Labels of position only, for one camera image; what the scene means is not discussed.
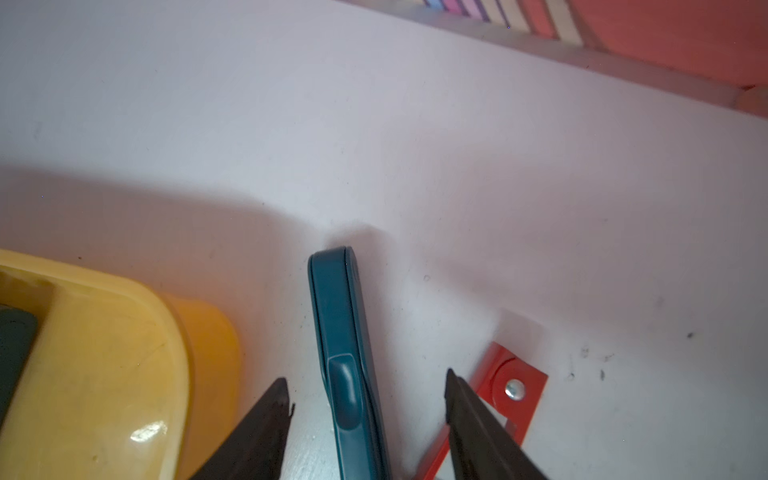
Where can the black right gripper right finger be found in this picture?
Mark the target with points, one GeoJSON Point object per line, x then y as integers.
{"type": "Point", "coordinates": [480, 448]}

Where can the teal pruning pliers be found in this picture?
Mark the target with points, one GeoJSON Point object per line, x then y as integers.
{"type": "Point", "coordinates": [18, 332]}

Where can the yellow storage tray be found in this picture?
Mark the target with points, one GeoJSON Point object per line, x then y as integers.
{"type": "Point", "coordinates": [122, 382]}

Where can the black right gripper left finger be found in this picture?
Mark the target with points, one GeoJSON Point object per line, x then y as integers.
{"type": "Point", "coordinates": [256, 447]}

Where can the teal pliers at back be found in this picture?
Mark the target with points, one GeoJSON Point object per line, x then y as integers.
{"type": "Point", "coordinates": [346, 364]}

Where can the red pruning pliers left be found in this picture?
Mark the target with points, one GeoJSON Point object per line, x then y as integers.
{"type": "Point", "coordinates": [509, 387]}

